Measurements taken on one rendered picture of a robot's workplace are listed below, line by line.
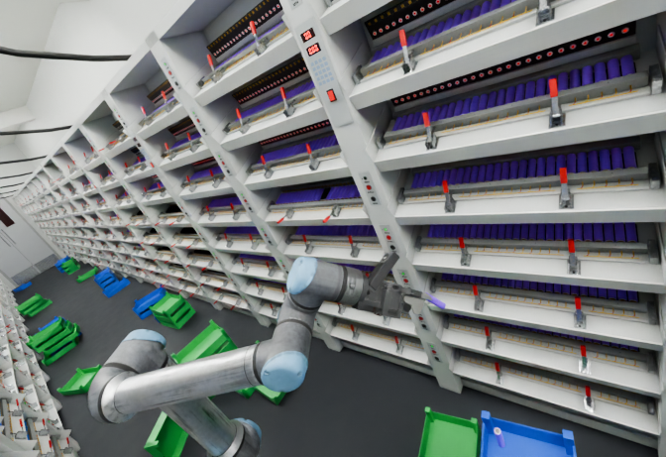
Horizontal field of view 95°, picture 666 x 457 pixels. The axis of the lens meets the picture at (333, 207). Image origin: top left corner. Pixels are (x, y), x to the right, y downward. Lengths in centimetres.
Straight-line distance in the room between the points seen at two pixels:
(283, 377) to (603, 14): 87
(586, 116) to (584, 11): 19
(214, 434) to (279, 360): 73
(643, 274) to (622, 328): 20
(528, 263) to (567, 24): 59
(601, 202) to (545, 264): 23
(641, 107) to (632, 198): 20
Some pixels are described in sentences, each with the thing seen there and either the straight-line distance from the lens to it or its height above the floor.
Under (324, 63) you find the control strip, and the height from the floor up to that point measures 145.
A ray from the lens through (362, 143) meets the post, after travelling 92.
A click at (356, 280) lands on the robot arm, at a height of 99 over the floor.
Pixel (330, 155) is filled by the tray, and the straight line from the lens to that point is 110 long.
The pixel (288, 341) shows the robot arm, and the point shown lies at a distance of 73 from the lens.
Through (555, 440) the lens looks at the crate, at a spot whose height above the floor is 42.
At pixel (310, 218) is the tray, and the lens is 125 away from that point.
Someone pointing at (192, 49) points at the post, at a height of 172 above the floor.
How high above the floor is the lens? 143
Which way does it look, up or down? 22 degrees down
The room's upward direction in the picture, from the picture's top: 25 degrees counter-clockwise
